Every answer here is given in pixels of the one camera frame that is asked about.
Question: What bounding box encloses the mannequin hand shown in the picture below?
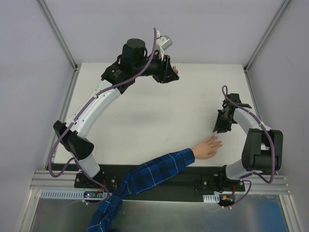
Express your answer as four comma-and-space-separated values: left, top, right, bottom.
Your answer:
191, 136, 223, 160

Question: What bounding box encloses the right white cable duct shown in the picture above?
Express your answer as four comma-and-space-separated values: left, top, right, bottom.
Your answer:
203, 194, 220, 203

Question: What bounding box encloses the right aluminium frame post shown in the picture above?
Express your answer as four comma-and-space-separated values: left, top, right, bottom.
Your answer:
243, 0, 293, 73

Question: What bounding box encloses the left aluminium frame post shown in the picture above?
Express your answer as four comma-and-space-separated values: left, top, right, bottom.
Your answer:
36, 0, 79, 71

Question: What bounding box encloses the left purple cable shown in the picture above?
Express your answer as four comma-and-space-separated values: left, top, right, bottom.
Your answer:
48, 28, 160, 178

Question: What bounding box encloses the blue plaid sleeve forearm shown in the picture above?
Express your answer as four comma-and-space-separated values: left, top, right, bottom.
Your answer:
87, 148, 195, 232

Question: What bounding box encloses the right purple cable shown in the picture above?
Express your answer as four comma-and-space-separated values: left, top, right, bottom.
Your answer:
221, 85, 277, 211

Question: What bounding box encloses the left white cable duct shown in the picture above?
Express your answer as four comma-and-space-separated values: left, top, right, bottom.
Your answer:
41, 189, 107, 201

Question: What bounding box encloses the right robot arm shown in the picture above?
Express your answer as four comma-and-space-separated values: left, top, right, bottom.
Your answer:
209, 93, 283, 192

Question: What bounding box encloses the aluminium frame post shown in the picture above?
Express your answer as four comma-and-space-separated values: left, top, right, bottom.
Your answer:
243, 0, 293, 73
36, 0, 79, 71

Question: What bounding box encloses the purple cable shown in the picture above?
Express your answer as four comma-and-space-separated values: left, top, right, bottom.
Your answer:
48, 28, 160, 178
221, 85, 277, 211

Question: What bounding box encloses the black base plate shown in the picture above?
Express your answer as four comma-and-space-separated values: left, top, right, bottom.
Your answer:
74, 163, 250, 201

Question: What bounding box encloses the pink nail polish bottle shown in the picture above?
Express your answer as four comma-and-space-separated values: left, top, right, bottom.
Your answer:
172, 66, 179, 74

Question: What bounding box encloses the white cable duct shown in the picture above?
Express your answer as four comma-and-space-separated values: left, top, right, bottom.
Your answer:
41, 189, 107, 201
203, 194, 220, 203

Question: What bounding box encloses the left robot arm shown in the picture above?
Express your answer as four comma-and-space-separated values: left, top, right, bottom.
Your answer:
53, 35, 179, 188

